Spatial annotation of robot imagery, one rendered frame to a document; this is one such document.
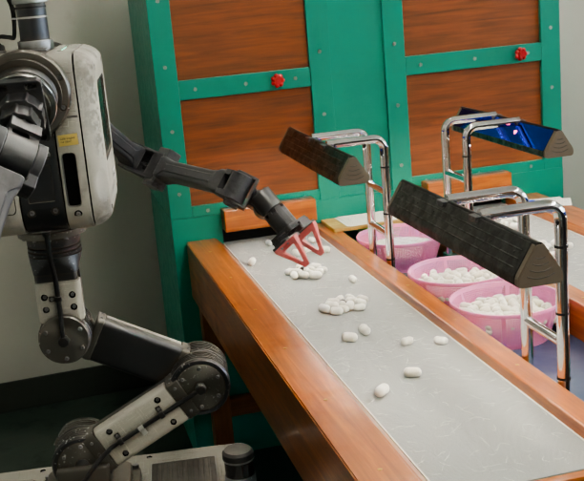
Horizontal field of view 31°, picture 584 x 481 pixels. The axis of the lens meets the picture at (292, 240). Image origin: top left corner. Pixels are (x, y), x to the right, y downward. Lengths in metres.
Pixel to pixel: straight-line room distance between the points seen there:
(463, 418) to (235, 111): 1.62
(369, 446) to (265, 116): 1.71
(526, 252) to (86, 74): 0.86
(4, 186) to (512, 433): 0.97
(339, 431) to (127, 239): 2.37
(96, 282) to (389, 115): 1.40
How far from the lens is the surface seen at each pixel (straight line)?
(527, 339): 2.18
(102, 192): 2.02
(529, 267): 1.70
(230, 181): 2.46
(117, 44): 4.04
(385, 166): 2.85
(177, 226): 3.32
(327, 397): 2.03
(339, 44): 3.38
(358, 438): 1.86
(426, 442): 1.89
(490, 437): 1.90
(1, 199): 1.72
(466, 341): 2.30
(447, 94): 3.52
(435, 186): 3.46
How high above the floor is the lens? 1.55
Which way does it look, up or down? 14 degrees down
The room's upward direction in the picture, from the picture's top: 5 degrees counter-clockwise
